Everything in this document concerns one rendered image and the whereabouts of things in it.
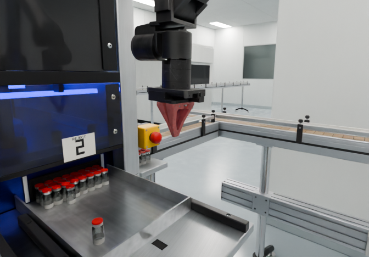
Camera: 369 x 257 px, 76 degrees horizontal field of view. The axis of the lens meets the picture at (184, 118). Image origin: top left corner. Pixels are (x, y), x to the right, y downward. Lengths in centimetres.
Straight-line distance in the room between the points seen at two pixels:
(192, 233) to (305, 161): 147
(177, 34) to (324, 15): 148
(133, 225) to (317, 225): 102
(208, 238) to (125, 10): 62
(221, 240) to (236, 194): 99
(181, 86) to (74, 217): 39
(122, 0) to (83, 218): 57
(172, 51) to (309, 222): 116
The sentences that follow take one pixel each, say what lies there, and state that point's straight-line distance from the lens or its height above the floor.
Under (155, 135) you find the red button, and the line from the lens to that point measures 78.
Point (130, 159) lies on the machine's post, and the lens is 77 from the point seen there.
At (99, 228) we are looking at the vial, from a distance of 52.
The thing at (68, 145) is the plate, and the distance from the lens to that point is 65.
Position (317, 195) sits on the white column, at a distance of 199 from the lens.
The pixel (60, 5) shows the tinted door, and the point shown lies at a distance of 66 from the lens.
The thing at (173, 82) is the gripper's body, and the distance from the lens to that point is 44.
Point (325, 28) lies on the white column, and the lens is 183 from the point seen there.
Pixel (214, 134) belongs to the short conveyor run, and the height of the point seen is 87.
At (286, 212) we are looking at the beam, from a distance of 142.
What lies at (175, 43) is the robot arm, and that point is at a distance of 44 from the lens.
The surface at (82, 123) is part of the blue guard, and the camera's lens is 66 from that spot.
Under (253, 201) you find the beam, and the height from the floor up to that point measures 50.
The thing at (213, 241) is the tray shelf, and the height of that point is 88.
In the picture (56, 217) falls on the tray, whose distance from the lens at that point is 65.
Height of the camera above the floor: 120
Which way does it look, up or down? 11 degrees down
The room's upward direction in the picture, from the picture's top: straight up
